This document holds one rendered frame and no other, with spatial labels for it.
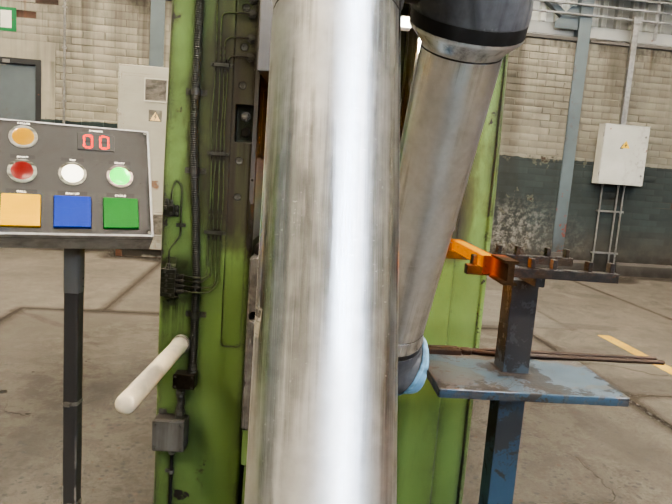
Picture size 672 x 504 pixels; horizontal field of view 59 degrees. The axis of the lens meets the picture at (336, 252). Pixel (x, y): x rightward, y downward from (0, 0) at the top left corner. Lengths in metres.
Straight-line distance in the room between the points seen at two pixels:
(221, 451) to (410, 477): 0.56
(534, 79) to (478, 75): 7.51
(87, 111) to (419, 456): 6.53
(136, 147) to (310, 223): 1.12
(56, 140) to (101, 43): 6.29
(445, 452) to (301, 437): 1.46
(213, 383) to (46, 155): 0.76
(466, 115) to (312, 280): 0.29
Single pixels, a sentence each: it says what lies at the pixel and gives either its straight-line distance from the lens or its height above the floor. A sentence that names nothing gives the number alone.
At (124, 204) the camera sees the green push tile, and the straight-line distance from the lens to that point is 1.43.
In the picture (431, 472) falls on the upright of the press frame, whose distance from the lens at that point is 1.87.
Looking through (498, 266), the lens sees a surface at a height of 0.98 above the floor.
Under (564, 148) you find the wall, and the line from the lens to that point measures 8.24.
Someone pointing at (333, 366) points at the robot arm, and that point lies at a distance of 0.41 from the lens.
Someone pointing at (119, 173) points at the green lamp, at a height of 1.10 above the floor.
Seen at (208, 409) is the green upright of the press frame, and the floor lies 0.43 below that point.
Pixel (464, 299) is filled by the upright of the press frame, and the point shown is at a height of 0.80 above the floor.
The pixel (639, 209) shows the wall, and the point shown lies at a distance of 8.80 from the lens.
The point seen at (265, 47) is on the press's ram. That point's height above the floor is 1.42.
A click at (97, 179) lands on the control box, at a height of 1.08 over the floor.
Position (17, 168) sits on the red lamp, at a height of 1.09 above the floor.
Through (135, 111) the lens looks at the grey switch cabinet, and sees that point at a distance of 6.94.
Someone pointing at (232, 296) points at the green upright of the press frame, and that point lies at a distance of 1.70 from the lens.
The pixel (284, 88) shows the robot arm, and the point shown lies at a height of 1.20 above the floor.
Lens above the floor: 1.14
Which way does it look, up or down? 8 degrees down
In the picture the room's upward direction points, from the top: 4 degrees clockwise
